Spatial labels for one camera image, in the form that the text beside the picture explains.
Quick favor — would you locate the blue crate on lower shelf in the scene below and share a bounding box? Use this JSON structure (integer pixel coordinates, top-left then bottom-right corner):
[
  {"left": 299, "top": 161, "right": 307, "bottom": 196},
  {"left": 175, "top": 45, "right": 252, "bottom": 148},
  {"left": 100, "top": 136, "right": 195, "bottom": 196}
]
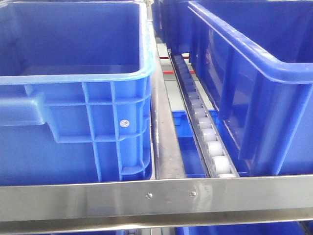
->
[{"left": 172, "top": 110, "right": 248, "bottom": 178}]

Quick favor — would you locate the roller conveyor track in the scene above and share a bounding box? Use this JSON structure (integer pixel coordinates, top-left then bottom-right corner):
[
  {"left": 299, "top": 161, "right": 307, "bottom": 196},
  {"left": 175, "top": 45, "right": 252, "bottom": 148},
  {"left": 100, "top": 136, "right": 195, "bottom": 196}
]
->
[{"left": 168, "top": 51, "right": 239, "bottom": 178}]

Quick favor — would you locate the left blue crate close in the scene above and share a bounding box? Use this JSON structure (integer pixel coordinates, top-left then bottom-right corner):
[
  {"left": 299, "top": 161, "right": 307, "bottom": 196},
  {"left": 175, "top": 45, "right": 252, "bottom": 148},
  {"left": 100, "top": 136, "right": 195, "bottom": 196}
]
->
[{"left": 0, "top": 0, "right": 155, "bottom": 186}]

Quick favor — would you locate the blue crate close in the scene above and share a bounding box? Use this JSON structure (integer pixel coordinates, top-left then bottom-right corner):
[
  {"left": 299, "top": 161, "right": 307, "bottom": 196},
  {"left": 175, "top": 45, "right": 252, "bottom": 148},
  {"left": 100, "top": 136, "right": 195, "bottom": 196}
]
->
[
  {"left": 188, "top": 0, "right": 313, "bottom": 176},
  {"left": 0, "top": 0, "right": 155, "bottom": 186}
]

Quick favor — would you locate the right blue crate close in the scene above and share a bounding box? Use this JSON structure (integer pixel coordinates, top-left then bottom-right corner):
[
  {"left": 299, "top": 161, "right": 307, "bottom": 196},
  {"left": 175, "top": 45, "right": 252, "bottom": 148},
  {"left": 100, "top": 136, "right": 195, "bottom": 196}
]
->
[{"left": 188, "top": 0, "right": 313, "bottom": 176}]

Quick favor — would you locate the steel divider rail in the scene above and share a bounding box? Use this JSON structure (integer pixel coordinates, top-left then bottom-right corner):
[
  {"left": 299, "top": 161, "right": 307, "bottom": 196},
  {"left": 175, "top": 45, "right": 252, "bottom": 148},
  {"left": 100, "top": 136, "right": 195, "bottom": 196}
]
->
[{"left": 147, "top": 6, "right": 186, "bottom": 179}]

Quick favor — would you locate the steel front shelf rail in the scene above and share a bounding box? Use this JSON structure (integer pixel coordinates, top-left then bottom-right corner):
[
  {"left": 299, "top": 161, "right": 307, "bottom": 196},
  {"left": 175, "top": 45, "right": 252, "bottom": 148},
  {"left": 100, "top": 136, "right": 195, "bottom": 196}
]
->
[{"left": 0, "top": 175, "right": 313, "bottom": 234}]

